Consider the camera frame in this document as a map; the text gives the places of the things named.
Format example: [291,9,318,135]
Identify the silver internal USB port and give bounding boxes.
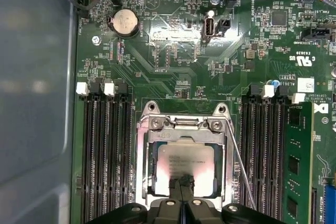
[202,10,218,43]

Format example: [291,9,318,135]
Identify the RAM slot black latches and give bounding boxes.
[240,84,263,209]
[115,79,133,224]
[89,78,107,224]
[267,85,289,224]

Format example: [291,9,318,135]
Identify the CPU socket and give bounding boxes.
[135,100,237,209]

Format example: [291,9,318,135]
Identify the metal locking lever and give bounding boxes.
[225,116,258,210]

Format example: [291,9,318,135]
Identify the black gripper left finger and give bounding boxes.
[85,175,183,224]

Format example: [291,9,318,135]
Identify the black expansion slot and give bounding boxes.
[310,186,319,224]

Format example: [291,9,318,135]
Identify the silver CPU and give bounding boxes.
[154,142,224,197]

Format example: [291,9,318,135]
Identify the metal socket cover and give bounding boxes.
[143,118,233,204]

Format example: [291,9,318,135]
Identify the blue expansion slot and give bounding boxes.
[322,185,336,224]

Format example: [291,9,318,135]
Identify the green RAM stick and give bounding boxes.
[285,102,316,224]

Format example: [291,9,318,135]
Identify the black PC case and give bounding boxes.
[0,0,336,224]

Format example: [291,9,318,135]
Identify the round coin battery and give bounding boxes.
[107,8,140,38]

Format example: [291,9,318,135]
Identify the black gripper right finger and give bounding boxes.
[182,174,286,224]

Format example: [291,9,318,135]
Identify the green motherboard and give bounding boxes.
[69,0,336,224]

